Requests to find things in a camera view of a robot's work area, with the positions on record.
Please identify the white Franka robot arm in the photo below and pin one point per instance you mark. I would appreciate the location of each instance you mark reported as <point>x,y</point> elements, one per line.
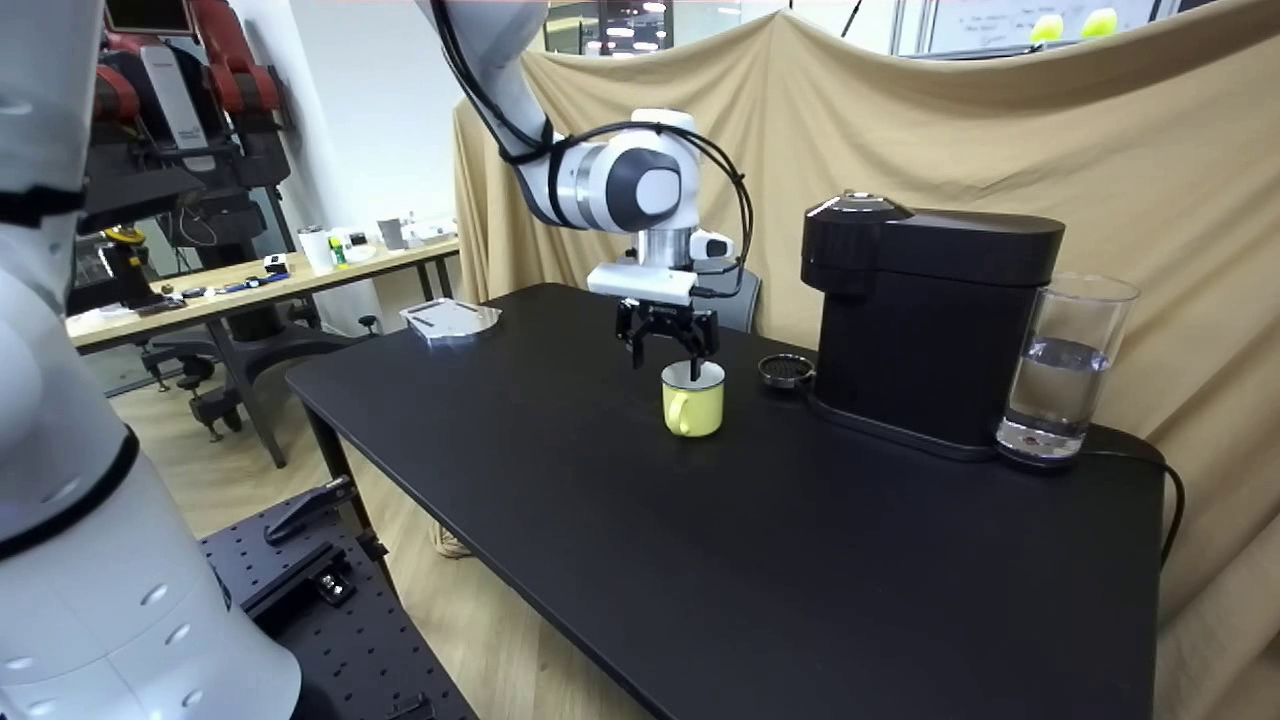
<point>94,584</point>

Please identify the white flat tray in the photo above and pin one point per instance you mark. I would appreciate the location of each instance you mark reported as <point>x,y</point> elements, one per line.
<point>448,321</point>

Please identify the red and black background robot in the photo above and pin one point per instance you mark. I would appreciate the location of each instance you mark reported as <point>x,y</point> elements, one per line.
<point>172,120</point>

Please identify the beige backdrop cloth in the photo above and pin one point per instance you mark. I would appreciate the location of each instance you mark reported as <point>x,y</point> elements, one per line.
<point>935,120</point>

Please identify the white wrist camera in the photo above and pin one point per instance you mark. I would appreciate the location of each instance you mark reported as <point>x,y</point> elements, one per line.
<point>710,244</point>

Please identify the wooden desk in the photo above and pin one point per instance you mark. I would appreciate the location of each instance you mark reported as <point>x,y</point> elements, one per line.
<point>252,286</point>

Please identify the white box on desk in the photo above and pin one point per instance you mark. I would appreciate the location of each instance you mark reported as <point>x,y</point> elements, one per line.
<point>320,248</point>

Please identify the yellow mug with white rim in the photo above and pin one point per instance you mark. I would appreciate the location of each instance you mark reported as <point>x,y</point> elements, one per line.
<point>692,407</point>

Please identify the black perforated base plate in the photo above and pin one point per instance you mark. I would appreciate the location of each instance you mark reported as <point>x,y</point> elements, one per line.
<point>347,626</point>

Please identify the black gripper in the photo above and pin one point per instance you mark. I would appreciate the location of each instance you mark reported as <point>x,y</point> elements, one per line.
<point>661,318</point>

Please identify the clear water tank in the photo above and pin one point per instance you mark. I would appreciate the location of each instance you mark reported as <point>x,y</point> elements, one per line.
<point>1061,374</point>

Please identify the small black round cup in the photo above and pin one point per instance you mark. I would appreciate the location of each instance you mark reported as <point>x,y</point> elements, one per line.
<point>785,374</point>

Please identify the black office chair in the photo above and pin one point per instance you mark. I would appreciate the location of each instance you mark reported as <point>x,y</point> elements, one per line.
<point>246,364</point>

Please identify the yellow tennis ball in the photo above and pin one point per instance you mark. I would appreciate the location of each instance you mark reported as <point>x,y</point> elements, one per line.
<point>1101,25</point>
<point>1047,25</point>

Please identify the black coffee machine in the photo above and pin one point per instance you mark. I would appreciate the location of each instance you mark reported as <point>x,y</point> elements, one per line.
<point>922,321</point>

